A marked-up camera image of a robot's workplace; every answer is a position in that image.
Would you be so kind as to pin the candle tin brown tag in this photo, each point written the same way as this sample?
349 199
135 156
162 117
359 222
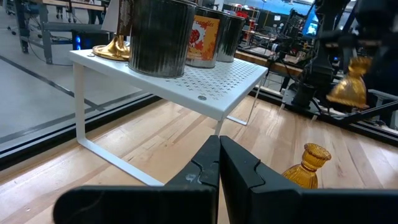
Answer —
161 40

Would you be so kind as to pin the grey metal workbench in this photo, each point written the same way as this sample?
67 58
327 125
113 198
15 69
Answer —
46 29

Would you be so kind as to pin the medium brass candlestick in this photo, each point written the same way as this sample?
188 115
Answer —
112 49

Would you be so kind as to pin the wooden workbench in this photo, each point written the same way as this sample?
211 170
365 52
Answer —
267 60

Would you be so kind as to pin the monitor with blue screen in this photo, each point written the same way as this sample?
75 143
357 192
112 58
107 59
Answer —
311 28

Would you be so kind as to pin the black computer tower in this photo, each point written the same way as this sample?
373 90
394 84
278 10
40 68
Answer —
85 40

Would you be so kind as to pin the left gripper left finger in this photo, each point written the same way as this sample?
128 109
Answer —
140 205

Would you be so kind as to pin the candle tin orange label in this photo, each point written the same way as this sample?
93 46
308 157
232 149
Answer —
202 40

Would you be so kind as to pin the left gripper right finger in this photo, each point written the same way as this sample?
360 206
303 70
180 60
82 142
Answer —
311 208

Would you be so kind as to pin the amber glass candle holder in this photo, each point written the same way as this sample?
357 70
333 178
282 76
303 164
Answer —
306 174
349 90

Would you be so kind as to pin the candle tin green tag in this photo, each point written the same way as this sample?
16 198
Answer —
231 40

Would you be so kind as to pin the white perforated metal shelf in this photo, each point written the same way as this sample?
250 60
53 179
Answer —
202 84

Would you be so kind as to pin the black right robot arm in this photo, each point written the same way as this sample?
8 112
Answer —
321 56

